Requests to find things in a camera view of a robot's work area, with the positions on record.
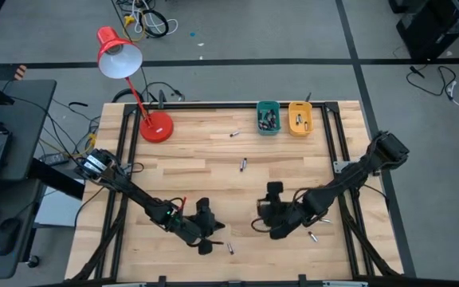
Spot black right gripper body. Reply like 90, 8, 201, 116
257, 199, 314, 230

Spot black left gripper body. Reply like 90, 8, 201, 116
165, 210, 213, 245

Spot teal plastic bin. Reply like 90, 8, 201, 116
256, 100, 281, 136

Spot yellow plastic bin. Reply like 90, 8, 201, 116
288, 100, 314, 138

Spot silver mounting plate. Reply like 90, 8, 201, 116
332, 159, 383, 177

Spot red desk lamp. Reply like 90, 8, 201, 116
96, 26, 175, 144

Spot black power brick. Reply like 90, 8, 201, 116
39, 152, 70, 167

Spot black computer mouse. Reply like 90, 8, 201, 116
0, 218, 23, 257

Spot black computer desk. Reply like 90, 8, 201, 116
0, 78, 58, 280

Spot black aluminium rig frame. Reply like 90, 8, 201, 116
69, 100, 404, 287

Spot thin yellow cable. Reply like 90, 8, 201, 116
37, 133, 98, 159

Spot black lamp cable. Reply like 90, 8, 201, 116
111, 81, 186, 105

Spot black floor cable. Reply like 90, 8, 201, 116
406, 65, 458, 97

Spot coiled black cable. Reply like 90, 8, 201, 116
139, 7, 171, 40

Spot yellow plug cable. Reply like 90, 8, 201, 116
123, 14, 147, 42

